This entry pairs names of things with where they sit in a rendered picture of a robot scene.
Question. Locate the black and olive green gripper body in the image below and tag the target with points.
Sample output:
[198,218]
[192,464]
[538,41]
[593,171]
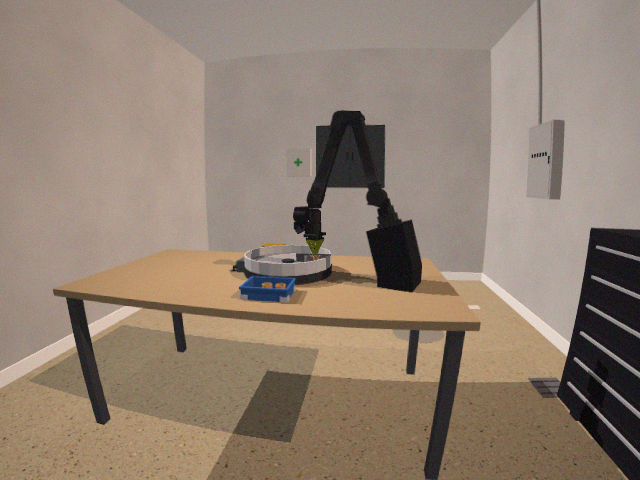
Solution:
[316,233]

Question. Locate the blue crate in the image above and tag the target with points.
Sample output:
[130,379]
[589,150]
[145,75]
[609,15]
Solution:
[250,289]

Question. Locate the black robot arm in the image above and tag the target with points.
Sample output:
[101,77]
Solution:
[376,196]

